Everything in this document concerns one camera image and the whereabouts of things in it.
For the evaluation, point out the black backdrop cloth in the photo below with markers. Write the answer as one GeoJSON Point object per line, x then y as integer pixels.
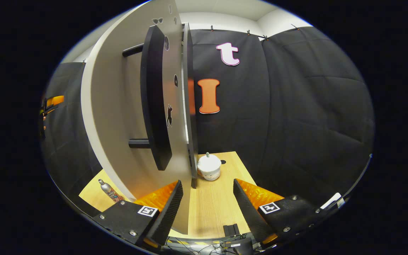
{"type": "Point", "coordinates": [313, 124]}

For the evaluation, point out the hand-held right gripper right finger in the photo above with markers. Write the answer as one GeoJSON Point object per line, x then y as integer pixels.
{"type": "Point", "coordinates": [248, 216]}

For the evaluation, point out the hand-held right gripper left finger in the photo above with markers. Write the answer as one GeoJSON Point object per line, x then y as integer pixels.
{"type": "Point", "coordinates": [166, 219]}

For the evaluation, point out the pink label bottle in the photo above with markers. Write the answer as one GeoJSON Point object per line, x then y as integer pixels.
{"type": "Point", "coordinates": [110, 191]}

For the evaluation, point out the row of backdrop clamps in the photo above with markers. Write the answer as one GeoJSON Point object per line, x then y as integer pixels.
{"type": "Point", "coordinates": [212, 27]}

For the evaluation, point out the white lidded jar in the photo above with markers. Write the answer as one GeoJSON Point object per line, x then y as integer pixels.
{"type": "Point", "coordinates": [209, 166]}

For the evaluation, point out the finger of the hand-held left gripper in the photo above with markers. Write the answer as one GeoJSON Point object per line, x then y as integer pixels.
{"type": "Point", "coordinates": [57, 100]}

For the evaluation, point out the small black box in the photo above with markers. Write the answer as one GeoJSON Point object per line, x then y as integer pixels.
{"type": "Point", "coordinates": [231, 230]}

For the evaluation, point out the white cabinet door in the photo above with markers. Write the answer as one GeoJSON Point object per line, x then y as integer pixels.
{"type": "Point", "coordinates": [119, 106]}

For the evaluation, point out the black device with label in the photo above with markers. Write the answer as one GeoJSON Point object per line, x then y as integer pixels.
{"type": "Point", "coordinates": [239, 247]}

